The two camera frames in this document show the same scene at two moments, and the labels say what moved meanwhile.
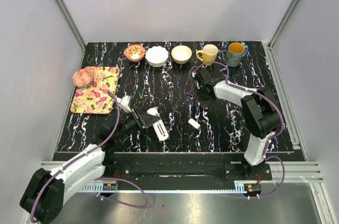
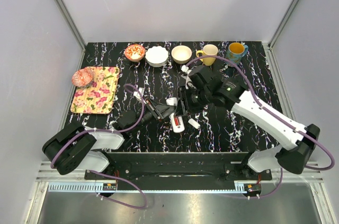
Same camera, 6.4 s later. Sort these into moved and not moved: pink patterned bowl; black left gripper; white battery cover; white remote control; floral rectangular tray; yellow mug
Moved: black left gripper; white remote control
Not moved: floral rectangular tray; white battery cover; pink patterned bowl; yellow mug
